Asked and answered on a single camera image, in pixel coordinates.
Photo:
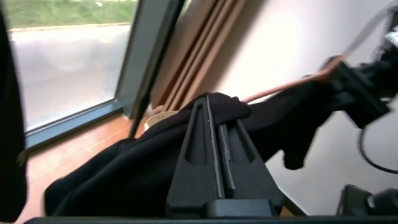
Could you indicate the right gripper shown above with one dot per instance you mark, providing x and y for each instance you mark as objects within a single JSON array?
[{"x": 357, "y": 96}]

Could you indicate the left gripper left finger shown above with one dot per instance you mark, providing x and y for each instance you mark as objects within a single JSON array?
[{"x": 196, "y": 180}]

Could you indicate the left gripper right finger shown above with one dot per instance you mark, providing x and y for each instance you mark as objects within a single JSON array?
[{"x": 252, "y": 180}]

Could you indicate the black garment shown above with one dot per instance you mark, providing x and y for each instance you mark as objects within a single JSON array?
[{"x": 124, "y": 174}]

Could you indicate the pink clothes hanger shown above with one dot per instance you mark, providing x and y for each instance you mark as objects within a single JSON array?
[{"x": 280, "y": 88}]

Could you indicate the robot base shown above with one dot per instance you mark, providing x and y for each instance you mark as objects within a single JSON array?
[{"x": 354, "y": 202}]

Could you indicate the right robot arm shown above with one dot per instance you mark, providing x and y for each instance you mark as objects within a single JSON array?
[{"x": 388, "y": 71}]

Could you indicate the white laundry basket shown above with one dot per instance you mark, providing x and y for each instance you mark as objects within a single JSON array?
[{"x": 158, "y": 117}]

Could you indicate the beige curtain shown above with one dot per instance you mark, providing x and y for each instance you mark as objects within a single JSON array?
[{"x": 199, "y": 46}]

